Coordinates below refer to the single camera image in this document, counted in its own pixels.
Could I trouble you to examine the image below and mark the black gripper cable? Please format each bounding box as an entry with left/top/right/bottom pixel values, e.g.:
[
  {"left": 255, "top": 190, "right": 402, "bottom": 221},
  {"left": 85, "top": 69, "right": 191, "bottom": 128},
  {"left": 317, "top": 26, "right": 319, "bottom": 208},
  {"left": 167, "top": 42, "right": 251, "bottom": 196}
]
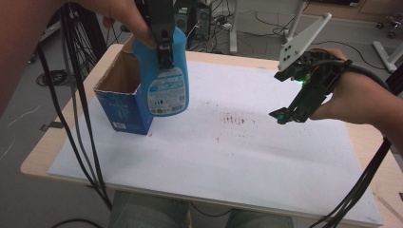
[
  {"left": 36, "top": 3, "right": 114, "bottom": 212},
  {"left": 312, "top": 60, "right": 394, "bottom": 228}
]

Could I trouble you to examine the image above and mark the person's left leg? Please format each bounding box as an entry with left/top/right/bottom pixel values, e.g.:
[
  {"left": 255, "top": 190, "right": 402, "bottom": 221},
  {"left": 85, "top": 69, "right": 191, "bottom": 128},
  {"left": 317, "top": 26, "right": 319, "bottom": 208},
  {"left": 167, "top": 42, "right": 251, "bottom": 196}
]
[{"left": 108, "top": 189, "right": 192, "bottom": 228}]

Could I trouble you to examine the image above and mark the blue detergent bottle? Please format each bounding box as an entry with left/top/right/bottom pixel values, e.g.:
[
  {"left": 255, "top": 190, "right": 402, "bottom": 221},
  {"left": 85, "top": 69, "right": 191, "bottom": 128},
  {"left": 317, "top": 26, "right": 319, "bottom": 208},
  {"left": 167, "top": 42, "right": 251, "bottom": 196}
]
[{"left": 131, "top": 27, "right": 190, "bottom": 118}]

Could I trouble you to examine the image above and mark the black computer tower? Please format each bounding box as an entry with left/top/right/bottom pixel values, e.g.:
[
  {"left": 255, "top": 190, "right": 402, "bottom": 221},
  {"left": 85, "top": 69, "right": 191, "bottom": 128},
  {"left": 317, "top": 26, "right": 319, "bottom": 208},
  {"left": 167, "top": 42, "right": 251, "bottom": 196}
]
[{"left": 175, "top": 3, "right": 212, "bottom": 43}]

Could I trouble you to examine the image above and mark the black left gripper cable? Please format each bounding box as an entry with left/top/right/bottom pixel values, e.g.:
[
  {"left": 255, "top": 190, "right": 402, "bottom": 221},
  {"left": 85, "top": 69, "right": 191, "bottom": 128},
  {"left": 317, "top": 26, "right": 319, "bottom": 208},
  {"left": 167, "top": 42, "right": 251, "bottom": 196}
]
[{"left": 36, "top": 3, "right": 114, "bottom": 212}]

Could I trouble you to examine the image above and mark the person's leg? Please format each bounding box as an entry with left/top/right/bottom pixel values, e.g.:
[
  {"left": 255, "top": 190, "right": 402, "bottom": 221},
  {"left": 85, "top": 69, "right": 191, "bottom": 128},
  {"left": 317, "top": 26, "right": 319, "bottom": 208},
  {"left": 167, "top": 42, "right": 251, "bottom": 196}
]
[
  {"left": 225, "top": 208, "right": 295, "bottom": 228},
  {"left": 108, "top": 189, "right": 192, "bottom": 228}
]

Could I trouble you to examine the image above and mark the person's right leg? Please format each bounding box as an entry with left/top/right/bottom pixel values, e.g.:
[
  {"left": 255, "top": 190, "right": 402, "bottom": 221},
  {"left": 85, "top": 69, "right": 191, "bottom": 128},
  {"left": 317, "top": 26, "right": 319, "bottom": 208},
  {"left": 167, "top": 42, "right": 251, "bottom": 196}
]
[{"left": 225, "top": 208, "right": 295, "bottom": 228}]

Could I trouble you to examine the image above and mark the coiled black floor cable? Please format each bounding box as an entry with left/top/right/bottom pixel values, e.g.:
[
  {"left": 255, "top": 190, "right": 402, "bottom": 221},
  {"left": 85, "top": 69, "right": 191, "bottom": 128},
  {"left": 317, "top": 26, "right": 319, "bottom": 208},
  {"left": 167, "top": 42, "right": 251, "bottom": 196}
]
[{"left": 35, "top": 69, "right": 67, "bottom": 87}]

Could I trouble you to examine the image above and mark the grey tape strip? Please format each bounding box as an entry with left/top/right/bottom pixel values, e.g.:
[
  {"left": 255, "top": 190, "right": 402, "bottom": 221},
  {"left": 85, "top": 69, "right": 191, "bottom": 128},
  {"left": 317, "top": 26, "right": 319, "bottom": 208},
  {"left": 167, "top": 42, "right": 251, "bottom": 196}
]
[{"left": 39, "top": 121, "right": 65, "bottom": 131}]

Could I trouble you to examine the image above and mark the person's right hand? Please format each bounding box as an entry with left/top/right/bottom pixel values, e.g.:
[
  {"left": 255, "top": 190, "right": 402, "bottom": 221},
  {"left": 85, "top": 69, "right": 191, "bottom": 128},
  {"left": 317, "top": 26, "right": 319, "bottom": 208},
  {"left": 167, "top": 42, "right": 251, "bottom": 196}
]
[{"left": 308, "top": 47, "right": 393, "bottom": 126}]

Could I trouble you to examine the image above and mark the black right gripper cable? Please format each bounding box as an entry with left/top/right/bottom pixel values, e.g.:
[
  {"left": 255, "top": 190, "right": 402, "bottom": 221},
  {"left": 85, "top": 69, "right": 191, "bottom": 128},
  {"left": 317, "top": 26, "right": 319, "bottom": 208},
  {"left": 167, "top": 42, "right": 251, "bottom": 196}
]
[{"left": 312, "top": 60, "right": 394, "bottom": 228}]

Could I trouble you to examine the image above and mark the white desk leg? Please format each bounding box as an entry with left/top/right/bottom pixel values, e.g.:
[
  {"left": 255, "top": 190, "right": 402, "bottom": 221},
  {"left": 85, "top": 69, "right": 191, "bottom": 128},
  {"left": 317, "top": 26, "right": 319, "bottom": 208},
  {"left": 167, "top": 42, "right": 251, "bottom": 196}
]
[
  {"left": 229, "top": 0, "right": 240, "bottom": 54},
  {"left": 372, "top": 40, "right": 403, "bottom": 74},
  {"left": 282, "top": 0, "right": 309, "bottom": 43}
]

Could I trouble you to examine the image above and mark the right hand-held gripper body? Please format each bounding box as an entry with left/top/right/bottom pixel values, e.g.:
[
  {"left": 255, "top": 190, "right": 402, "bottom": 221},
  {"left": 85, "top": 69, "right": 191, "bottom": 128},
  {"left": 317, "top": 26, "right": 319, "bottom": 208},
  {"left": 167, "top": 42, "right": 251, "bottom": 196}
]
[{"left": 274, "top": 12, "right": 354, "bottom": 124}]

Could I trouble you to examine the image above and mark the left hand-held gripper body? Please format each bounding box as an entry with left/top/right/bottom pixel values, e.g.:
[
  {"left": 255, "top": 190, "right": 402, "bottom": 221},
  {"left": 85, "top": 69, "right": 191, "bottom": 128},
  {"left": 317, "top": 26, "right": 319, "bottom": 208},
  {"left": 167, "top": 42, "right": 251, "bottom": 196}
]
[{"left": 139, "top": 0, "right": 179, "bottom": 32}]

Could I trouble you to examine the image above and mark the white table mat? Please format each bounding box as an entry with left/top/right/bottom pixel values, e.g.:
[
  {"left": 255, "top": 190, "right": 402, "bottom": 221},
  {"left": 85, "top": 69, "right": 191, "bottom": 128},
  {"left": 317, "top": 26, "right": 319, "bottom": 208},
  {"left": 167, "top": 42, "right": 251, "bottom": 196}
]
[{"left": 47, "top": 60, "right": 384, "bottom": 227}]

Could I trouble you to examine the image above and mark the office chair base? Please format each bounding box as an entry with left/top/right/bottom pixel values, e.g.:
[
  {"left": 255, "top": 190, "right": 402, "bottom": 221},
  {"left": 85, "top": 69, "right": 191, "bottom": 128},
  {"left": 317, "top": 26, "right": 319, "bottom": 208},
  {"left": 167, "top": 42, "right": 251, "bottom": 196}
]
[{"left": 375, "top": 13, "right": 403, "bottom": 40}]

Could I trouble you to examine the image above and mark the blue cardboard box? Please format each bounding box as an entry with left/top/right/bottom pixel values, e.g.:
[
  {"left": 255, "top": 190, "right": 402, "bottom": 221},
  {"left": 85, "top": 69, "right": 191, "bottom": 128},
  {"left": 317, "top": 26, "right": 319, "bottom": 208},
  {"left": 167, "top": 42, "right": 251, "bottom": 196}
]
[{"left": 93, "top": 34, "right": 156, "bottom": 136}]

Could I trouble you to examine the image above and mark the person's left hand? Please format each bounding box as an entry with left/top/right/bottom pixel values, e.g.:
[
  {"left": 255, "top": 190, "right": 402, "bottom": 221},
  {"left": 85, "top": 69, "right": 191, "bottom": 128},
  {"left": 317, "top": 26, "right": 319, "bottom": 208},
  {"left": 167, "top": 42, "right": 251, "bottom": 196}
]
[{"left": 79, "top": 0, "right": 157, "bottom": 48}]

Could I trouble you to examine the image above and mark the grey left gripper cable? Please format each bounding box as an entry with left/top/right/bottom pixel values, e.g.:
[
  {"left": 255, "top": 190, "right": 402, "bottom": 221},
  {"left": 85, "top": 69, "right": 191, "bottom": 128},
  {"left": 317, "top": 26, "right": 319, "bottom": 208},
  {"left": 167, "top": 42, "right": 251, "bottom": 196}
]
[{"left": 70, "top": 88, "right": 99, "bottom": 188}]

